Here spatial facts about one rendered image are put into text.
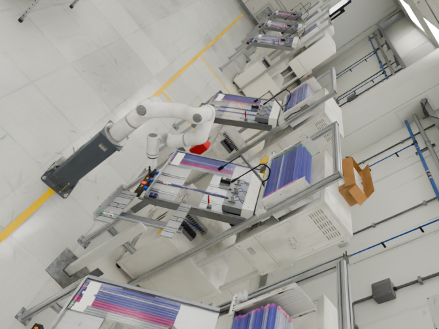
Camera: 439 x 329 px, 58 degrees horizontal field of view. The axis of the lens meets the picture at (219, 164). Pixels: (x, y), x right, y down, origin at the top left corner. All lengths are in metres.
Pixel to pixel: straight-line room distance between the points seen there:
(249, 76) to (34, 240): 5.05
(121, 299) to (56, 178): 1.44
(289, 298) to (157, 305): 0.67
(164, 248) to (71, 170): 0.90
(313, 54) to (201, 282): 4.78
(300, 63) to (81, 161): 4.76
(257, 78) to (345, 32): 4.46
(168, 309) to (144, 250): 1.07
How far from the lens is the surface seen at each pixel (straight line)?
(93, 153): 3.00
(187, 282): 3.18
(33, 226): 3.11
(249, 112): 4.16
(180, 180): 2.97
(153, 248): 3.05
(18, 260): 2.97
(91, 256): 2.86
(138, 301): 2.12
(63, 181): 3.28
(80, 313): 2.12
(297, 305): 1.83
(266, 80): 7.16
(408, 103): 5.70
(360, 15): 11.08
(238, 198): 2.75
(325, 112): 3.80
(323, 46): 6.96
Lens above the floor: 2.48
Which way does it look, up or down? 28 degrees down
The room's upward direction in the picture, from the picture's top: 58 degrees clockwise
